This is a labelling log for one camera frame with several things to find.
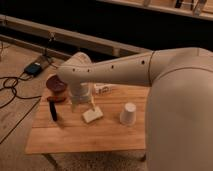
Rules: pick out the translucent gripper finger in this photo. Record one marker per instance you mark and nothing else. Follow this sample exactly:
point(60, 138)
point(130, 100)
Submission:
point(92, 105)
point(73, 107)

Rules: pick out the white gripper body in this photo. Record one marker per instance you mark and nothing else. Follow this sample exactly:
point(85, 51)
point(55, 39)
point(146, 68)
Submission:
point(80, 93)

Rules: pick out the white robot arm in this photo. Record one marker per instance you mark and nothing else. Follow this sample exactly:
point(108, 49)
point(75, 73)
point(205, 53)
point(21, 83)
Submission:
point(179, 106)

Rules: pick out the small red eraser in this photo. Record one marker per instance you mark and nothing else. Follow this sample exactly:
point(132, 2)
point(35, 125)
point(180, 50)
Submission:
point(56, 99)

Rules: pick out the white rectangular sponge block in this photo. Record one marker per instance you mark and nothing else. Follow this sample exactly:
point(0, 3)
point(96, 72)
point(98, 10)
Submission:
point(92, 115)

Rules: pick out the white plastic bottle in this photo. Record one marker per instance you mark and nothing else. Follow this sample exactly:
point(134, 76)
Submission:
point(102, 88)

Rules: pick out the black marker pen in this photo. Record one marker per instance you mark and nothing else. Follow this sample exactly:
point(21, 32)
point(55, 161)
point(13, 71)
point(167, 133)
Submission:
point(53, 110)

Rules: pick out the dark red bowl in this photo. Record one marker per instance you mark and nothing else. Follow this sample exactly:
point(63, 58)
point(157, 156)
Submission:
point(55, 85)

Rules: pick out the wooden table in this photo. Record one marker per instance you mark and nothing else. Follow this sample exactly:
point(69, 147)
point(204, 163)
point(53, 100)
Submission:
point(70, 133)

